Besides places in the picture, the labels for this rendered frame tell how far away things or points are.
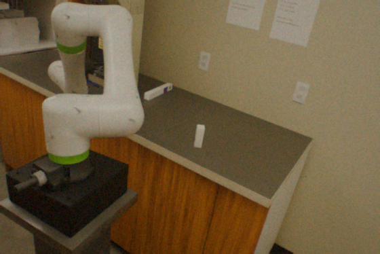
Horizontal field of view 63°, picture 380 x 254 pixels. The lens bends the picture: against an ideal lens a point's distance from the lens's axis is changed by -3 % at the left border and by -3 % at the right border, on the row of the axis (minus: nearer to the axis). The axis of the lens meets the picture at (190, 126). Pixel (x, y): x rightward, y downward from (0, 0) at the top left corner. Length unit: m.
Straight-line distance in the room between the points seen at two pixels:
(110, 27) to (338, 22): 1.12
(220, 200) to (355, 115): 0.85
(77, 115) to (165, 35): 1.38
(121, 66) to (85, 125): 0.24
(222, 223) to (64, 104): 0.89
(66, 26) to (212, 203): 0.93
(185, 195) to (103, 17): 0.85
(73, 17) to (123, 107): 0.41
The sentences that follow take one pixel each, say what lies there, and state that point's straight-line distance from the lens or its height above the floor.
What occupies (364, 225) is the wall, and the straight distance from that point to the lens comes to 2.12.
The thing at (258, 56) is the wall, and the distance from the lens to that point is 1.90.
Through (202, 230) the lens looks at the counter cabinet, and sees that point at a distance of 1.58.
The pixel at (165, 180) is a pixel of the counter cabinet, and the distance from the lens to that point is 1.56.
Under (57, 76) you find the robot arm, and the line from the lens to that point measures 1.60.
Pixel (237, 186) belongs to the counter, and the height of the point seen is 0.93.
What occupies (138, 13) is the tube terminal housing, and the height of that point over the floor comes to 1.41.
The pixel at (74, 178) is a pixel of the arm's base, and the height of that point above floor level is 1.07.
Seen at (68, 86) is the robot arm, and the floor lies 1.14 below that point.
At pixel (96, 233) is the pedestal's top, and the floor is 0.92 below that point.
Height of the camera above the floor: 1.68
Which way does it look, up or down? 27 degrees down
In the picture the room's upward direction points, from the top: 10 degrees clockwise
